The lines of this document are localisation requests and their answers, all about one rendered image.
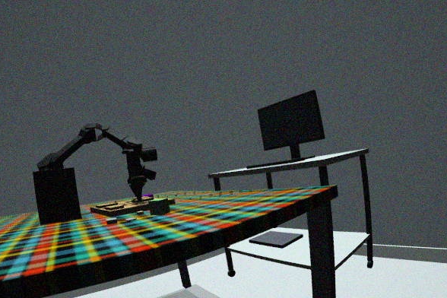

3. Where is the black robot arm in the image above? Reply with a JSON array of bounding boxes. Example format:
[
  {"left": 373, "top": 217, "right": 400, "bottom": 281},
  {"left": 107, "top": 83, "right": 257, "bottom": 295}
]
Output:
[{"left": 37, "top": 123, "right": 157, "bottom": 180}]

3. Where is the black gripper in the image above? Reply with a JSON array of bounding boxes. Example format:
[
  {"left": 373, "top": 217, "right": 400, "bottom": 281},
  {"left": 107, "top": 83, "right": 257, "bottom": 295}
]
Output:
[{"left": 127, "top": 163, "right": 147, "bottom": 201}]

